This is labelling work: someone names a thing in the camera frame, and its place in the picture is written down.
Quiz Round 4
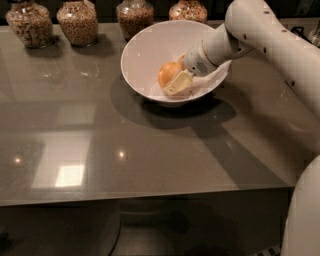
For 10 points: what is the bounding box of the glass jar of tan grains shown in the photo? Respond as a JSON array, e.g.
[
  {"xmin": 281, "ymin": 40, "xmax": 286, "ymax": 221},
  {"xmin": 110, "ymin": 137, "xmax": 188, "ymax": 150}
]
[{"xmin": 56, "ymin": 0, "xmax": 98, "ymax": 47}]

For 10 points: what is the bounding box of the black white striped strip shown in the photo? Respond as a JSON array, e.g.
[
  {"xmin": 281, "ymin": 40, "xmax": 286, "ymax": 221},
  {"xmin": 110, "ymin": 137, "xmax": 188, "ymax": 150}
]
[{"xmin": 251, "ymin": 245, "xmax": 281, "ymax": 256}]

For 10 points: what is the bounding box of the glass jar of mixed nuts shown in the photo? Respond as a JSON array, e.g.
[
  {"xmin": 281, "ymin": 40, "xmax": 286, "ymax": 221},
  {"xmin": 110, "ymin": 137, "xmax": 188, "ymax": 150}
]
[{"xmin": 169, "ymin": 0, "xmax": 208, "ymax": 24}]

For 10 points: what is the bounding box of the glass jar of light cereal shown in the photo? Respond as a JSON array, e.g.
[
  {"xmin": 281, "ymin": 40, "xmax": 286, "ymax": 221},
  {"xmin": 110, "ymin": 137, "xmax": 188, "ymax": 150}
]
[{"xmin": 6, "ymin": 0, "xmax": 54, "ymax": 49}]

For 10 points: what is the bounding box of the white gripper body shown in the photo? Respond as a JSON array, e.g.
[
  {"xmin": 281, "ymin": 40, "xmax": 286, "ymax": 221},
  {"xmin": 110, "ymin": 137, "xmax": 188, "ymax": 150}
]
[{"xmin": 183, "ymin": 40, "xmax": 221, "ymax": 77}]

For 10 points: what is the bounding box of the white bowl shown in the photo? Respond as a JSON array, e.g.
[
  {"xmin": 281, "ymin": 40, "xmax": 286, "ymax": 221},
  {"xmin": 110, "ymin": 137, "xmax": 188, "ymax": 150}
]
[{"xmin": 121, "ymin": 20, "xmax": 231, "ymax": 107}]

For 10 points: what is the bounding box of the orange fruit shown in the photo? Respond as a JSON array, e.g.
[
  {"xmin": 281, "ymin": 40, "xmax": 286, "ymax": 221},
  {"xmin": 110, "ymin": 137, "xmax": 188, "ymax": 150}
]
[{"xmin": 158, "ymin": 61, "xmax": 184, "ymax": 88}]

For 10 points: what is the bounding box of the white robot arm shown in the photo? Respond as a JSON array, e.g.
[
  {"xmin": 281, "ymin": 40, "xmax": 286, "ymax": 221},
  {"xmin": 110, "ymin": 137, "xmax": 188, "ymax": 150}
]
[{"xmin": 164, "ymin": 0, "xmax": 320, "ymax": 256}]

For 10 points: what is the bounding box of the glass jar of brown grains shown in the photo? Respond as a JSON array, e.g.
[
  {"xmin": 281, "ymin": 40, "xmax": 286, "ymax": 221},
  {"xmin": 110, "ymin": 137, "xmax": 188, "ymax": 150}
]
[{"xmin": 116, "ymin": 0, "xmax": 154, "ymax": 41}]

